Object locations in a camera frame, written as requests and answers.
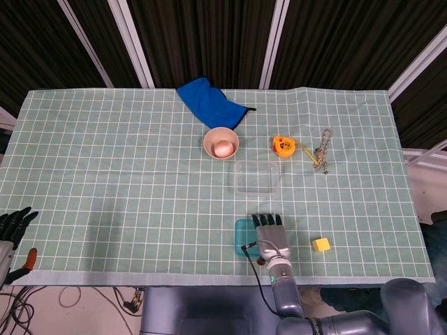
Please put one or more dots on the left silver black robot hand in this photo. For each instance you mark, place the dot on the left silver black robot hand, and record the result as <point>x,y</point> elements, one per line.
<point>14,223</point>

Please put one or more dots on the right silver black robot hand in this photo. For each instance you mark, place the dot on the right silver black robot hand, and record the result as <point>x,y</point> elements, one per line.
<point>274,240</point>

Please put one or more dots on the blue plastic lid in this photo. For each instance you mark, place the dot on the blue plastic lid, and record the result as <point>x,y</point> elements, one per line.
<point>244,234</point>

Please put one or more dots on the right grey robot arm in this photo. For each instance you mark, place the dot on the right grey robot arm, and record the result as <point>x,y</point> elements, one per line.
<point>284,293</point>

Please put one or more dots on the transparent plastic container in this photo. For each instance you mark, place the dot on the transparent plastic container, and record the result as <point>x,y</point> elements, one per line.
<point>256,179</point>

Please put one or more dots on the yellow cube block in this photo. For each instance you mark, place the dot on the yellow cube block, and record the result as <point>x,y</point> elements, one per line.
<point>321,245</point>

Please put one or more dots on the white shoe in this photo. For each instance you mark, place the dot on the white shoe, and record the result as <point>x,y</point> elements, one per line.
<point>311,296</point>

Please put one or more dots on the orange tape measure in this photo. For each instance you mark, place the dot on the orange tape measure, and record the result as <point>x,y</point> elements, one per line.
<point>283,146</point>

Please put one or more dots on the grey robot torso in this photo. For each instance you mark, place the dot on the grey robot torso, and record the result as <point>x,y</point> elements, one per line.
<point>209,310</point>

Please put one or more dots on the bystander dark trouser leg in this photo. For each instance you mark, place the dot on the bystander dark trouser leg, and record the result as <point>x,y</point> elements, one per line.
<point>349,299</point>

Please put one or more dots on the green checked tablecloth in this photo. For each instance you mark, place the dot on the green checked tablecloth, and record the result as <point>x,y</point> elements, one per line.
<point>104,174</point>

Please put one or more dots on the pink egg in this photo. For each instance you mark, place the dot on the pink egg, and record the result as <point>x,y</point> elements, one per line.
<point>223,148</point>

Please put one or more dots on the beige bowl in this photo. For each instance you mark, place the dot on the beige bowl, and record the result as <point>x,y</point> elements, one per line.
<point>209,139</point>

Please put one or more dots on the black yellow power plug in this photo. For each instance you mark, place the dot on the black yellow power plug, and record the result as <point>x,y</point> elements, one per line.
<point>131,305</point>

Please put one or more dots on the blue cloth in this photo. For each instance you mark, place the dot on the blue cloth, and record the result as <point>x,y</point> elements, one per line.
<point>209,101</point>

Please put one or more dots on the bystander blue jeans leg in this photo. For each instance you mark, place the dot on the bystander blue jeans leg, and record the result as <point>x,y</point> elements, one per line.
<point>436,251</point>

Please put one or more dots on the black pleated curtain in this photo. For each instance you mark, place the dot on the black pleated curtain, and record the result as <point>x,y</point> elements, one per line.
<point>209,35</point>

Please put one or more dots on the white frame corner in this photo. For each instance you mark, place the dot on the white frame corner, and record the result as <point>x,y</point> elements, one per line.
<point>5,117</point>

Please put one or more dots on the white metal rail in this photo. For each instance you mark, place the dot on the white metal rail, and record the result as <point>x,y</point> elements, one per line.
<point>424,161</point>

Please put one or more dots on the thin white frame post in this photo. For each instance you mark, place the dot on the thin white frame post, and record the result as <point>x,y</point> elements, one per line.
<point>86,45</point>

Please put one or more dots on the wide white frame post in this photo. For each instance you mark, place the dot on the wide white frame post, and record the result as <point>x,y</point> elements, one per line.
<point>277,43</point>
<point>419,63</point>
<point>132,43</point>

